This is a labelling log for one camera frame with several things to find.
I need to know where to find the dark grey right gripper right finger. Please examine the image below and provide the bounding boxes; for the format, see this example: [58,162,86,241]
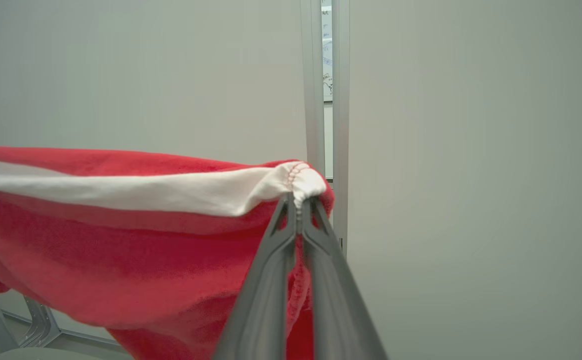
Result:
[301,196,387,360]

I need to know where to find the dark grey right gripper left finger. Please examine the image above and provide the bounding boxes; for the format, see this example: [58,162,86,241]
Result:
[213,192,298,360]

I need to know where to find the grey metal base rail bracket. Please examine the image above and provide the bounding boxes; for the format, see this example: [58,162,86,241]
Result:
[1,296,124,351]

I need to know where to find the red shorts with white trim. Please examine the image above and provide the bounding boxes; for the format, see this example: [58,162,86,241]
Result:
[0,145,335,360]

